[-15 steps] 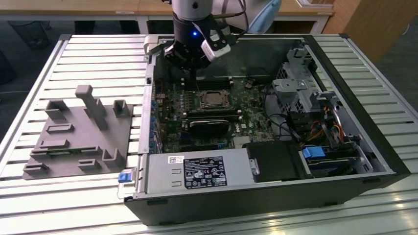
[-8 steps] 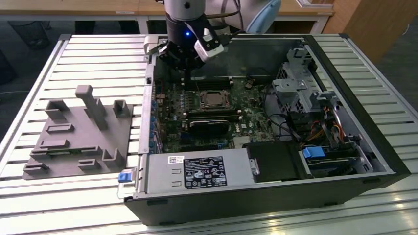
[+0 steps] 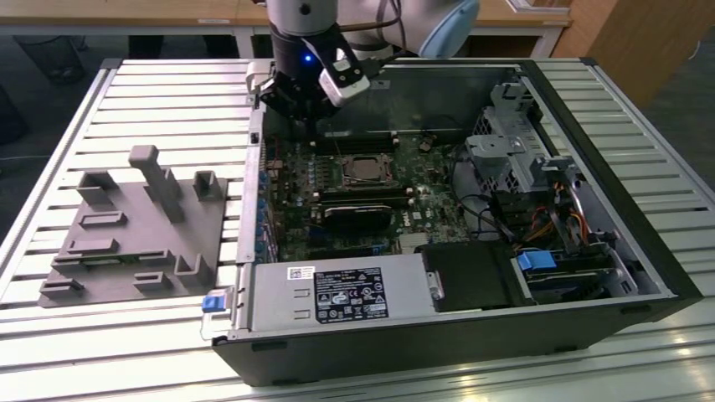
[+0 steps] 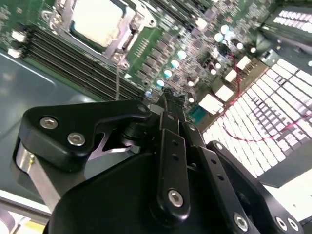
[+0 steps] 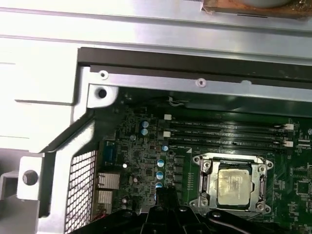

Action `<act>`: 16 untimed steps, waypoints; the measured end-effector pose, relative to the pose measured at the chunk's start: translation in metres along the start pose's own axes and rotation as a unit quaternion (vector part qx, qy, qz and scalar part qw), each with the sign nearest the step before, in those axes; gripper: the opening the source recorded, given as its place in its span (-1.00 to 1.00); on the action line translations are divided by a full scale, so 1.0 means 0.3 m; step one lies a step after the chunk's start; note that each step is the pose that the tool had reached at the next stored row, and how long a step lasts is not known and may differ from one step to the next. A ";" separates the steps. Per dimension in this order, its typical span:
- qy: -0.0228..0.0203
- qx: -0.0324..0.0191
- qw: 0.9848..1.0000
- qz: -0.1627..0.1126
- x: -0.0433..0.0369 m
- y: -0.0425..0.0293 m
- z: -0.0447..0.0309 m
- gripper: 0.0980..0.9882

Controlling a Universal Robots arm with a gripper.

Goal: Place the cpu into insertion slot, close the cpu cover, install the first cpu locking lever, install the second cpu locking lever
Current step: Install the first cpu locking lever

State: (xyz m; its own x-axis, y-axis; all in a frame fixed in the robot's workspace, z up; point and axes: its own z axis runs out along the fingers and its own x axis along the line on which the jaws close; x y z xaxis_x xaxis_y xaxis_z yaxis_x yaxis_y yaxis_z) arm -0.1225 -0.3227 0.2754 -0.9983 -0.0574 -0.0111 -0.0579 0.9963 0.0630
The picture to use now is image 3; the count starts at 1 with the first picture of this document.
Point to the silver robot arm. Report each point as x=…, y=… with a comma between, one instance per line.
x=301, y=17

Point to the black RAM slot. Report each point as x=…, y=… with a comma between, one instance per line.
x=363, y=193
x=357, y=136
x=363, y=202
x=357, y=146

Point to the CPU socket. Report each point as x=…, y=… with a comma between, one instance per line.
x=368, y=156

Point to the silver rear port block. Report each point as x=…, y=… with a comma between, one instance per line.
x=273, y=166

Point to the round coin battery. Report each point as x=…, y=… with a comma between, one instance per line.
x=425, y=141

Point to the black graphics card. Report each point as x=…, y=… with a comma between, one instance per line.
x=357, y=220

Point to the wooden desk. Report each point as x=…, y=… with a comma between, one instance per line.
x=112, y=8

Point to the green motherboard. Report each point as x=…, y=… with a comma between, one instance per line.
x=429, y=201

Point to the metal drive cage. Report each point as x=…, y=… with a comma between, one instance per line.
x=496, y=146

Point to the small silver heatsink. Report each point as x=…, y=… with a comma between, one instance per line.
x=413, y=243

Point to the black waste bin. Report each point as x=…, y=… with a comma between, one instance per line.
x=49, y=58

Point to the grey parts rack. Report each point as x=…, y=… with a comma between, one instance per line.
x=138, y=234

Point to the silver power supply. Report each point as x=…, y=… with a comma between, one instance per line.
x=273, y=301

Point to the blue case latch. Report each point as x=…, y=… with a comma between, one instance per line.
x=213, y=303

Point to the blue disk carrier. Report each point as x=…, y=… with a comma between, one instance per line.
x=536, y=260

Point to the wooden cabinet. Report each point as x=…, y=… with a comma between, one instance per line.
x=641, y=42

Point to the black PC case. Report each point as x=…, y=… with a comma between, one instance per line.
x=391, y=356

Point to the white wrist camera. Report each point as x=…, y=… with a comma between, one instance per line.
x=343, y=86

